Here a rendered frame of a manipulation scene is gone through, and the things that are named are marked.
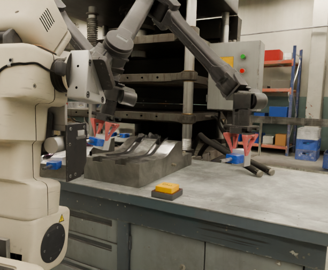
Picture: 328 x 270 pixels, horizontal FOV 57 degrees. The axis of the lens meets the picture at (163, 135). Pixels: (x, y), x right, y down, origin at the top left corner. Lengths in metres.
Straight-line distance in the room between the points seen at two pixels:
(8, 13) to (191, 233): 0.81
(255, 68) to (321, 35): 5.70
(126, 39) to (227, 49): 1.09
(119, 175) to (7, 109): 0.52
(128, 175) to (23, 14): 0.62
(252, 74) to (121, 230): 1.13
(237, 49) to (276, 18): 6.27
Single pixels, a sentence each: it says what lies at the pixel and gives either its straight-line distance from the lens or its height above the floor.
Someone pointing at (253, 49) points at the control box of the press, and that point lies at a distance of 1.84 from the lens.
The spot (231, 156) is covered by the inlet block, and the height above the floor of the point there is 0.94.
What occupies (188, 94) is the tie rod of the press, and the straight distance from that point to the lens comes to 1.79.
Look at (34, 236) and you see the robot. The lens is 0.85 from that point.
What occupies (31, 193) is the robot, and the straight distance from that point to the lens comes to 0.83.
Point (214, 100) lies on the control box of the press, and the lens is 1.87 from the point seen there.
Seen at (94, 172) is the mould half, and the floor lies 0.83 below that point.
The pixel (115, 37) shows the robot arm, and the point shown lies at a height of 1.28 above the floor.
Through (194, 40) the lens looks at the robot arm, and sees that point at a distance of 1.10.
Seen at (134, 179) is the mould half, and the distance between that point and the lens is 1.11.
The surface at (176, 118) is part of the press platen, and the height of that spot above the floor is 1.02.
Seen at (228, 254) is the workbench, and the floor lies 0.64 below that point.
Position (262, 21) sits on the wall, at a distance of 8.20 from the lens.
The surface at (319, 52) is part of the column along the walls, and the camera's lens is 7.41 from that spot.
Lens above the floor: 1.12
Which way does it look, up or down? 6 degrees down
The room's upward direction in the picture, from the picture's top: 2 degrees clockwise
